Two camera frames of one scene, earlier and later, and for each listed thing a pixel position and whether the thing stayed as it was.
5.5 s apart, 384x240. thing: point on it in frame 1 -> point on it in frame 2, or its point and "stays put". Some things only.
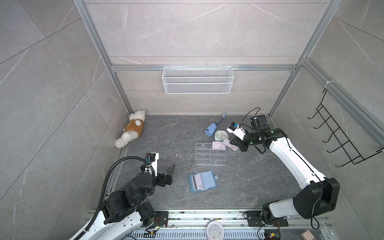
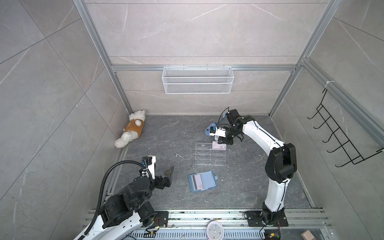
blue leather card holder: x=203 y=181 stays put
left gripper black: x=169 y=175 stays put
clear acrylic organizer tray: x=204 y=155 stays put
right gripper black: x=243 y=147 -> x=224 y=140
